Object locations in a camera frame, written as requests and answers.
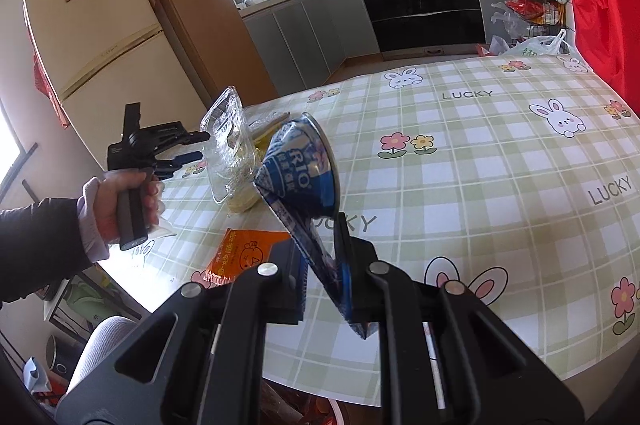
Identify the blue snack wrapper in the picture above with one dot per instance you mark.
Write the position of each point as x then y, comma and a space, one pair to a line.
298, 180

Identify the grey kitchen cabinets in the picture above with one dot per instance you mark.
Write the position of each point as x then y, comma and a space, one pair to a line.
302, 43

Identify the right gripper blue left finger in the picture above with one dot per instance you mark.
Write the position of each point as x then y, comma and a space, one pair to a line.
286, 271

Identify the cream refrigerator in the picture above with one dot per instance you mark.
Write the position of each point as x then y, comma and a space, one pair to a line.
99, 56

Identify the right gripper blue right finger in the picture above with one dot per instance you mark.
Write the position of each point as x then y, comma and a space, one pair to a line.
353, 255

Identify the checkered bunny tablecloth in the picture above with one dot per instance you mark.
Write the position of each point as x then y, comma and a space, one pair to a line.
519, 179

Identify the dark sleeve left forearm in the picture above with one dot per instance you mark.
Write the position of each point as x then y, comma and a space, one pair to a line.
47, 242

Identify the black oven stove unit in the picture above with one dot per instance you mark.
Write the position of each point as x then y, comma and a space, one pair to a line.
401, 25

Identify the white plastic bag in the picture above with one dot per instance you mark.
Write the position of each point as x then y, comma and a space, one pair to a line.
535, 46

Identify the orange sachet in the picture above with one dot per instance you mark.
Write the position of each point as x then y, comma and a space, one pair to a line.
238, 251

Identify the clear plastic tray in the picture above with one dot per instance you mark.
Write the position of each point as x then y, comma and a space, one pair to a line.
230, 154

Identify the left hand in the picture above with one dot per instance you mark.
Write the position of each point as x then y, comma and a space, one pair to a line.
105, 203

